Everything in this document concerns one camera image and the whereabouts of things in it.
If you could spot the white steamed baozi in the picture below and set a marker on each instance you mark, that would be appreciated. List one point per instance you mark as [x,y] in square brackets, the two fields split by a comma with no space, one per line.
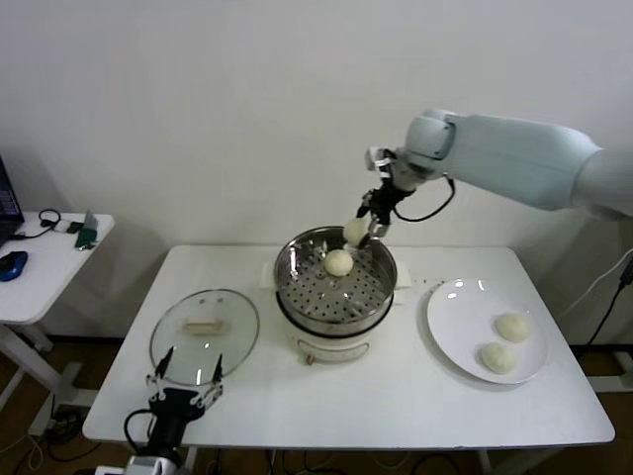
[353,230]
[513,326]
[338,262]
[498,357]

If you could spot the green circuit board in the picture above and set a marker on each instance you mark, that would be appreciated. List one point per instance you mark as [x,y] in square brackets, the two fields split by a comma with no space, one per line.
[86,237]

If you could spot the small black adapter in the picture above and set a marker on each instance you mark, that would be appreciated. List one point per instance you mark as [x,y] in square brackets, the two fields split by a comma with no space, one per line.
[75,228]

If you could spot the white round plate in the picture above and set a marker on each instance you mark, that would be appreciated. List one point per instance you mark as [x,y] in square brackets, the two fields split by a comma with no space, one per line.
[460,321]

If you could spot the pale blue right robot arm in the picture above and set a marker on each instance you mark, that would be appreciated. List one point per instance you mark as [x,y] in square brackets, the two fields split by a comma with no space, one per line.
[519,158]

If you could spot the blue computer mouse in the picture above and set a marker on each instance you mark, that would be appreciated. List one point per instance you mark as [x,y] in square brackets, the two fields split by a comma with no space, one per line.
[12,264]

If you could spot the white side table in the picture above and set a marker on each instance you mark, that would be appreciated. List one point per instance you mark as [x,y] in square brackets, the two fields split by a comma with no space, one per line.
[49,277]

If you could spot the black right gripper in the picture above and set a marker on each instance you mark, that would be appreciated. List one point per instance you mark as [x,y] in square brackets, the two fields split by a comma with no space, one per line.
[386,198]

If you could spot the small white adapter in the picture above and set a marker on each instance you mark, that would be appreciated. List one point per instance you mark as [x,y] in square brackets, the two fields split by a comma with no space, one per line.
[62,226]

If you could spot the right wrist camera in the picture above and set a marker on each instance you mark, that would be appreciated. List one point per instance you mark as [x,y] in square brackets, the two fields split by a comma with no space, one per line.
[375,157]

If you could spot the white table leg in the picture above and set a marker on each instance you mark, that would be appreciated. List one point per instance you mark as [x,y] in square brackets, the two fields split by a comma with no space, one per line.
[483,462]

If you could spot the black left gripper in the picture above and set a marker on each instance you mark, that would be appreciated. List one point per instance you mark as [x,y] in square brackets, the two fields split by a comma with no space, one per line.
[170,420]

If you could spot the black laptop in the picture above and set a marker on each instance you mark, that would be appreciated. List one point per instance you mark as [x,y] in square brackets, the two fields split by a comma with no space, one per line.
[7,198]

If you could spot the round glass pot lid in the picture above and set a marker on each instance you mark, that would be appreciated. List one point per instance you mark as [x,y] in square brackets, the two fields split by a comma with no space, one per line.
[217,341]

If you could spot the stainless steel steamer basket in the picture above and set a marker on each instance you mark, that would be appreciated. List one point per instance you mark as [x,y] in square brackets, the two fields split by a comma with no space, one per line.
[297,277]

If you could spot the white desk foot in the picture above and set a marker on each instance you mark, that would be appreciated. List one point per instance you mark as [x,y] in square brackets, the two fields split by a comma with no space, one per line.
[613,385]

